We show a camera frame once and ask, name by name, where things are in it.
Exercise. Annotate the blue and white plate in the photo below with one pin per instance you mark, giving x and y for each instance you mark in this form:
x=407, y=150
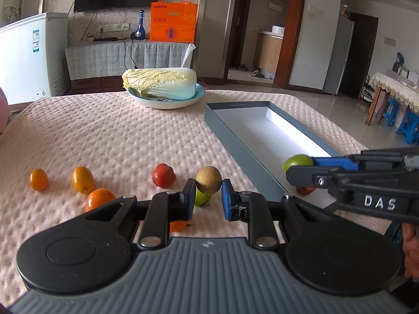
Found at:
x=163, y=104

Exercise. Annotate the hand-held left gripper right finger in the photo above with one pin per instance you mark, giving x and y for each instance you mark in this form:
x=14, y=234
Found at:
x=226, y=202

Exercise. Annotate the grey shallow box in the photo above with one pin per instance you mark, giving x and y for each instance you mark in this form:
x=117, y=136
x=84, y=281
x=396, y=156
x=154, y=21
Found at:
x=255, y=137

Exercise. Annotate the orange gift box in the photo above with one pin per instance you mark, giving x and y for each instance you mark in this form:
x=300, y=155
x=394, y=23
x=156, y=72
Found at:
x=173, y=23

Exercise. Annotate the yellow wall notice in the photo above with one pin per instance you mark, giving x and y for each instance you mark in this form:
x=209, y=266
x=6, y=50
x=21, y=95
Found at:
x=389, y=41

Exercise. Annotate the blue plastic stool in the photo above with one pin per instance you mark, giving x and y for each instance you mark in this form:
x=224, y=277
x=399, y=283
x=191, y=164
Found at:
x=389, y=111
x=409, y=126

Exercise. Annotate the black flat device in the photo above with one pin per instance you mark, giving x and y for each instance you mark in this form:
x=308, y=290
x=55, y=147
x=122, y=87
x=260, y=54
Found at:
x=104, y=39

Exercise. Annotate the white pot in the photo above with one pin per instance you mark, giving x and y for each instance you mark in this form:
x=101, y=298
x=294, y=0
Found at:
x=278, y=29

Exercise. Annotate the small red fruit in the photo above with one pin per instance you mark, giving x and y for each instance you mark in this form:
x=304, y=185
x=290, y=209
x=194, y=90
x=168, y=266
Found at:
x=305, y=190
x=163, y=175

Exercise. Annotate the white wall switch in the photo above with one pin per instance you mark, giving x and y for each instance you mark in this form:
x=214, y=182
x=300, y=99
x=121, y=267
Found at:
x=315, y=9

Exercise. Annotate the grey slipper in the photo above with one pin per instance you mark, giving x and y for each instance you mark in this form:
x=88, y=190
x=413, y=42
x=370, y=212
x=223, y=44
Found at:
x=243, y=68
x=258, y=73

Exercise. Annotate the dark wooden door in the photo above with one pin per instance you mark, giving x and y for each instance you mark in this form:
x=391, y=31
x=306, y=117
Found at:
x=240, y=23

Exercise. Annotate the person's right hand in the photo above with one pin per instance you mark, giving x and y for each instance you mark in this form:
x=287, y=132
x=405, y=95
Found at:
x=411, y=248

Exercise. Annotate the blue glass bottle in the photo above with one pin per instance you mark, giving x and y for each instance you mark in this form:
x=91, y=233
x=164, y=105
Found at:
x=140, y=32

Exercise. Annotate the orange mandarin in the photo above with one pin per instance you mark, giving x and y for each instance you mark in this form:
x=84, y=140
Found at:
x=178, y=226
x=98, y=199

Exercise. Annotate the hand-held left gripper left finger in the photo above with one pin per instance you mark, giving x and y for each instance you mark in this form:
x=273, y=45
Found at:
x=188, y=200

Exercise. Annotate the yellow-green small fruit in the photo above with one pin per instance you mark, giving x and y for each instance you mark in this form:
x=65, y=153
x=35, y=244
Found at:
x=202, y=200

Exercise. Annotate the brown wooden television cabinet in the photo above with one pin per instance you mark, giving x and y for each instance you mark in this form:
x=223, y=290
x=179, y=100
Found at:
x=95, y=85

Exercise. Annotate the cloth-covered side table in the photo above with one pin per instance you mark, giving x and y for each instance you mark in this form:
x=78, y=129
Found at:
x=396, y=86

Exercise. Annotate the orange kumquat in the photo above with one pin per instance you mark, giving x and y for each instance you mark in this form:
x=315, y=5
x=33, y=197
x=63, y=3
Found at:
x=82, y=179
x=38, y=180

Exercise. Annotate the grey patterned cabinet cloth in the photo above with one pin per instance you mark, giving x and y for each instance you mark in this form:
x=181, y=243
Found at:
x=98, y=59

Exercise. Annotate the green round fruit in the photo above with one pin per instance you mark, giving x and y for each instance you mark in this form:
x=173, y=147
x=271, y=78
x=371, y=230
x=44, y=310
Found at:
x=296, y=161

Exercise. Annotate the wooden kitchen cabinet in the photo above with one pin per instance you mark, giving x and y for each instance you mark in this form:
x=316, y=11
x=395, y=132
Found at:
x=268, y=54

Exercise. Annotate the white chest freezer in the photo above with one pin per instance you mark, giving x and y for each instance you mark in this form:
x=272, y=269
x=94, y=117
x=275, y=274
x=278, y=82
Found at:
x=29, y=59

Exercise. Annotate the grey refrigerator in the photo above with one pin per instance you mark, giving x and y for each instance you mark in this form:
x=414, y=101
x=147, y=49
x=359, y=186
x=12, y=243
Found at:
x=337, y=55

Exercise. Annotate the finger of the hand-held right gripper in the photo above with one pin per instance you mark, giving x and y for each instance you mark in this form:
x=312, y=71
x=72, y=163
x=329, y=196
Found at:
x=330, y=162
x=304, y=176

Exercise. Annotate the white wall sockets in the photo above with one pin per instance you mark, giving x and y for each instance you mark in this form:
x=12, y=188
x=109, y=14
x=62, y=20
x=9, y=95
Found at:
x=114, y=27

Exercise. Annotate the brown round fruit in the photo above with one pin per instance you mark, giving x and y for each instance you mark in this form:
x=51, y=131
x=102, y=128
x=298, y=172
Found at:
x=209, y=180

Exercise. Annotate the napa cabbage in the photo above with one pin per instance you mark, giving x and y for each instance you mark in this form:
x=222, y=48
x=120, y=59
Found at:
x=160, y=80

